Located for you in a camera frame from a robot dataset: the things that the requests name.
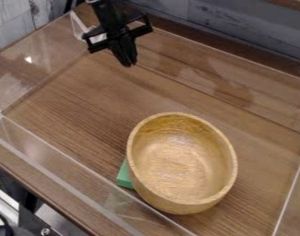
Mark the green block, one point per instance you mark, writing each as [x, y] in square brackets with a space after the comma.
[123, 177]

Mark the clear acrylic tray wall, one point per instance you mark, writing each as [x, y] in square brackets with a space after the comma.
[71, 103]

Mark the black metal bracket with bolt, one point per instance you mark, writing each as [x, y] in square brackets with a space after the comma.
[33, 224]

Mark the clear acrylic corner bracket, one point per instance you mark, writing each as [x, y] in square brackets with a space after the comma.
[77, 26]

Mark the brown wooden oval bowl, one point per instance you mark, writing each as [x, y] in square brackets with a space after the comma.
[182, 163]

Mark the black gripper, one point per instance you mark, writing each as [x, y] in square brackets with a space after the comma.
[119, 20]

